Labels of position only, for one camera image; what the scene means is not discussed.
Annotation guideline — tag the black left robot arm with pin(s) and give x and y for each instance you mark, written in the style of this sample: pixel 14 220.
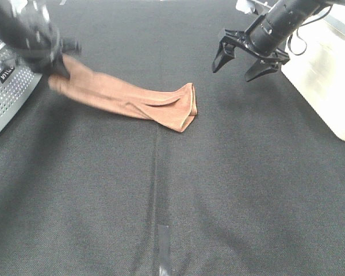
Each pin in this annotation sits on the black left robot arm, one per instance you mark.
pixel 26 28

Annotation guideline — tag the white woven storage box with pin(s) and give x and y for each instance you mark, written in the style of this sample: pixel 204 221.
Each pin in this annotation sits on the white woven storage box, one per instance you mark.
pixel 317 67

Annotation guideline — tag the grey perforated laundry basket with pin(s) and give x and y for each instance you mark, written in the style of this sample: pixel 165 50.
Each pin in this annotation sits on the grey perforated laundry basket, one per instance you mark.
pixel 16 85

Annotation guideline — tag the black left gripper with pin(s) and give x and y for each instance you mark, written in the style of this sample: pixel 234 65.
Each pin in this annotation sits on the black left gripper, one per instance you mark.
pixel 50 61

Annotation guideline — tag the black table cloth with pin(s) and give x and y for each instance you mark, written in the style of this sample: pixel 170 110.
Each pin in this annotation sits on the black table cloth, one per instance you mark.
pixel 254 186

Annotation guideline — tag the brown towel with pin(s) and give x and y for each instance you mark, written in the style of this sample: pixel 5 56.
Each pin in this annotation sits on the brown towel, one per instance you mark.
pixel 172 109

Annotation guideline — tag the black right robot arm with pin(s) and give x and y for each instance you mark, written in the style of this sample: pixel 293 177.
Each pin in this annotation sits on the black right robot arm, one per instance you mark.
pixel 264 36

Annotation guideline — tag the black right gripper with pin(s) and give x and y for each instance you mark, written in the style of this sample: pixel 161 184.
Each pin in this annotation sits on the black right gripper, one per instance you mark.
pixel 231 39

